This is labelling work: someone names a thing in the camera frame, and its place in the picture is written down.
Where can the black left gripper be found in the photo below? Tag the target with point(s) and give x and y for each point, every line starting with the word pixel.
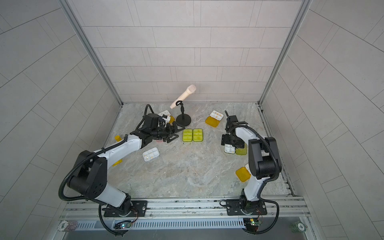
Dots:
pixel 169 132

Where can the left green circuit board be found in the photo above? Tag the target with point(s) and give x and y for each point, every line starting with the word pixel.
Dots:
pixel 123 225

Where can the left round marker disc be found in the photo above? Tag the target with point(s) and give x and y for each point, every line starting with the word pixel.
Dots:
pixel 63 226

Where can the round marker disc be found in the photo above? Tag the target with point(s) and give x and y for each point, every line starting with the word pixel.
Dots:
pixel 63 226
pixel 299 227

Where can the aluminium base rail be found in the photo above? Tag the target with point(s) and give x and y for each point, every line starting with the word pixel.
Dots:
pixel 195 208

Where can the yellow pillbox left edge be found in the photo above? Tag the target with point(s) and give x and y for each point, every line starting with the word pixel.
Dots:
pixel 117 138

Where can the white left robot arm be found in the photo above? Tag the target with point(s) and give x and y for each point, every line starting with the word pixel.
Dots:
pixel 88 179

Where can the right round marker disc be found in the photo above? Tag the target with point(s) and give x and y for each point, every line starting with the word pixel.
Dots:
pixel 299 227

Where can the black microphone stand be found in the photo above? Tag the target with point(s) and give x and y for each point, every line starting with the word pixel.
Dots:
pixel 183 119

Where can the beige microphone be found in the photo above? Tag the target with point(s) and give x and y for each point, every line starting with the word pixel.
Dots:
pixel 190 90

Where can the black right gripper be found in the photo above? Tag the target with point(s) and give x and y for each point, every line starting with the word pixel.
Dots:
pixel 225 138

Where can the right green circuit board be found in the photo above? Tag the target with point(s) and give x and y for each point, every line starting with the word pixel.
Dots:
pixel 251 224

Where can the clear pillbox white tray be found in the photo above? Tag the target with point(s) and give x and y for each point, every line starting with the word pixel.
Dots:
pixel 153 159

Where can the green circuit board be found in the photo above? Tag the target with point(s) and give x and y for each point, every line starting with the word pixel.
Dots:
pixel 123 225
pixel 251 224

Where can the green pillbox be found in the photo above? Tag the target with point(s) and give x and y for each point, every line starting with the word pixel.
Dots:
pixel 198 135
pixel 229 149
pixel 187 135

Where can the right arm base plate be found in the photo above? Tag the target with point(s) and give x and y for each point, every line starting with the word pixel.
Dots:
pixel 243 207

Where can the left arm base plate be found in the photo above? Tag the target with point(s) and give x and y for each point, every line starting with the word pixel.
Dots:
pixel 127 209

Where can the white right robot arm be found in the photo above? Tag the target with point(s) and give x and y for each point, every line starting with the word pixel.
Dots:
pixel 264 163

